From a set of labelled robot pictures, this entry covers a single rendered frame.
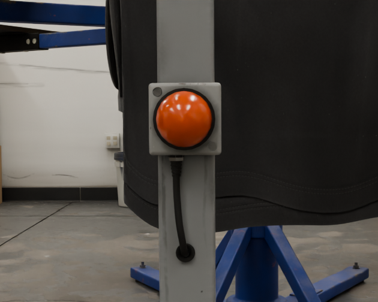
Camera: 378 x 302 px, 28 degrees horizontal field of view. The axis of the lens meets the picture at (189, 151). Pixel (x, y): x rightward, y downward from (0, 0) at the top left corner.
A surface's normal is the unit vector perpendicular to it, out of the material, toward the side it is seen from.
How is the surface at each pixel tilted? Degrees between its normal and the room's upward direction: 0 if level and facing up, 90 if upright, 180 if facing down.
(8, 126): 90
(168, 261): 90
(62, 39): 90
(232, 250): 43
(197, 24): 90
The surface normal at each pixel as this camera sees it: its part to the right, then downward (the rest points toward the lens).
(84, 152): -0.04, 0.05
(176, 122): -0.22, 0.22
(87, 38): -0.54, 0.05
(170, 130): -0.46, 0.52
